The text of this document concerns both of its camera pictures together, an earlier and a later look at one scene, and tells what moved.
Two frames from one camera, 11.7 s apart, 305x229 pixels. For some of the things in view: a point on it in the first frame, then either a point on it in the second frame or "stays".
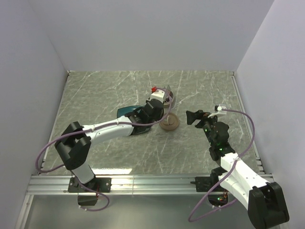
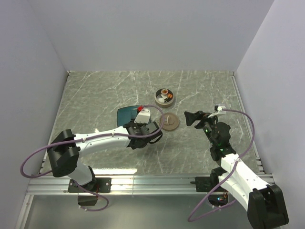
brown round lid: [170, 123] stays
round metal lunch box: [169, 97] stays
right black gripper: [192, 117] stays
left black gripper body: [157, 119] -> [140, 125]
